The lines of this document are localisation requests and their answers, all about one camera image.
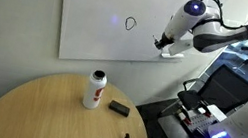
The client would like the black whiteboard eraser block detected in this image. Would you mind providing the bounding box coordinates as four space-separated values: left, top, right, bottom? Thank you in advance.
106 99 132 119

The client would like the silver whiteboard marker tray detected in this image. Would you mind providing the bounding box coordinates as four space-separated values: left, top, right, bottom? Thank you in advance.
160 49 186 62

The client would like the perforated plate with red clamps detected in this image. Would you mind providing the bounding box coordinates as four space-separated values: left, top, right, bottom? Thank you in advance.
173 99 227 138

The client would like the white wall whiteboard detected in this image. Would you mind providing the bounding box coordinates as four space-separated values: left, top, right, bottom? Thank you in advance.
50 0 245 89

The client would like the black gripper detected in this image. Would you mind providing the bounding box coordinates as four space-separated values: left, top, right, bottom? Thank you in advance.
153 30 176 53

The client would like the white bottle with red print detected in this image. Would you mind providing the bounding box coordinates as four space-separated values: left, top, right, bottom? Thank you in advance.
81 68 109 112

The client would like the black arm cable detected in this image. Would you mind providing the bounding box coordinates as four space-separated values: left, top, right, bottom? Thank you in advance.
196 0 248 34

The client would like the black mesh office chair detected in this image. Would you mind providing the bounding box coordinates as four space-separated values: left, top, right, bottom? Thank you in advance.
173 57 248 126

